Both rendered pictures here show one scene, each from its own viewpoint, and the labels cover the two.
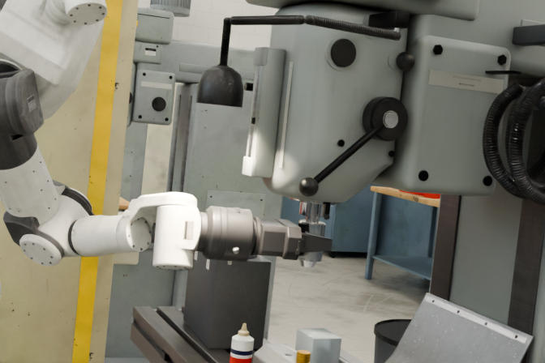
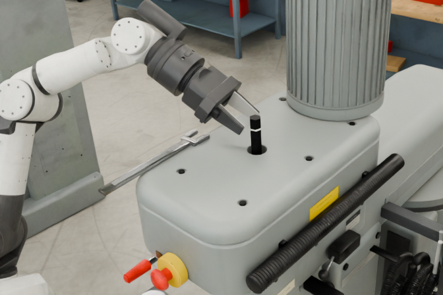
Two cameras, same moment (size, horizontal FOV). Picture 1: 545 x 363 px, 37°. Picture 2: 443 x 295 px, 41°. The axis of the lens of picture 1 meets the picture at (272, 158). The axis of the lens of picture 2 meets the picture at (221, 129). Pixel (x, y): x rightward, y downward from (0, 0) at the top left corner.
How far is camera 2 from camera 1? 1.21 m
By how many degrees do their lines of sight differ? 33
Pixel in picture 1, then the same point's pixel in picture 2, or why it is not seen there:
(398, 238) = not seen: outside the picture
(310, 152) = not seen: outside the picture
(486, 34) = (367, 226)
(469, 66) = (361, 256)
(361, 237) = not seen: outside the picture
